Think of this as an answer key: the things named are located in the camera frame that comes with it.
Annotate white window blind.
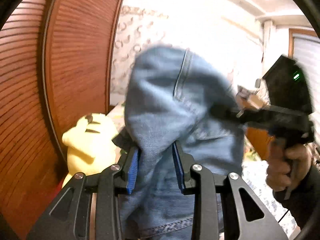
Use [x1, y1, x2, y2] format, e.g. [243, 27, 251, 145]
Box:
[293, 34, 319, 93]

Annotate brown louvered wardrobe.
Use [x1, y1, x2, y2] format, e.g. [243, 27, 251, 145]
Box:
[1, 0, 123, 239]

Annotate blue denim jeans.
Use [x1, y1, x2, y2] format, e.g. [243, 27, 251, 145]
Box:
[120, 46, 244, 239]

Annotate wooden sideboard cabinet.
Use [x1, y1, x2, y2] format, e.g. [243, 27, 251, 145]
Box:
[236, 94, 273, 160]

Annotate patterned lace curtain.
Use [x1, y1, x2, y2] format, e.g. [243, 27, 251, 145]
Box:
[110, 5, 170, 96]

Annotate blue floral white quilt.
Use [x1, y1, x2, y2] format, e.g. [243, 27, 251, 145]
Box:
[242, 152, 300, 239]

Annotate yellow plush toy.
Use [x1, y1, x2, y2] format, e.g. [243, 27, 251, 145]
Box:
[62, 102, 125, 186]

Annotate right hand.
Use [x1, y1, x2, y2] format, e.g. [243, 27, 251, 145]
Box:
[266, 139, 311, 192]

